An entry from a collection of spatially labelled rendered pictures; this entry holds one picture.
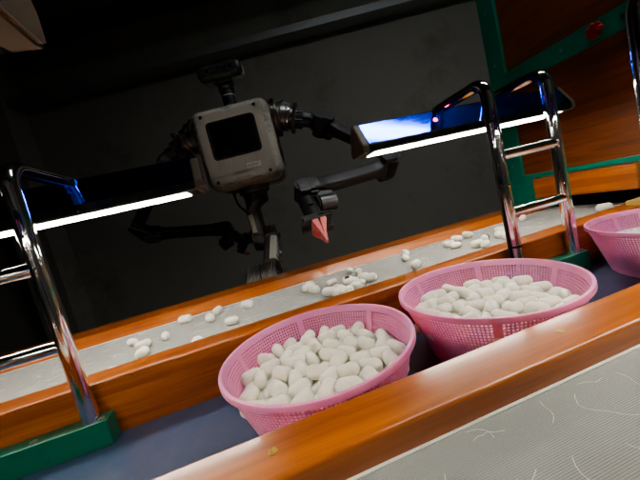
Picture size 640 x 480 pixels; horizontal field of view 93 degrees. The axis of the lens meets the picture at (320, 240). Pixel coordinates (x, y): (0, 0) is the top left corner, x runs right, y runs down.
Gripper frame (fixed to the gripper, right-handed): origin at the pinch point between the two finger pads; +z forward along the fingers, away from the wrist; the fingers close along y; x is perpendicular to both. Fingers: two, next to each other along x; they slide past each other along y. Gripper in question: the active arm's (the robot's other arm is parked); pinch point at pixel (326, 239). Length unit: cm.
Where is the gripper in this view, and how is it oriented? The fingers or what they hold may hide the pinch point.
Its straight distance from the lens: 90.7
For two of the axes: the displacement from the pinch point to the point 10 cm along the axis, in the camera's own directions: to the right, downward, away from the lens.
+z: 3.3, 6.6, -6.7
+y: 9.4, -2.6, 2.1
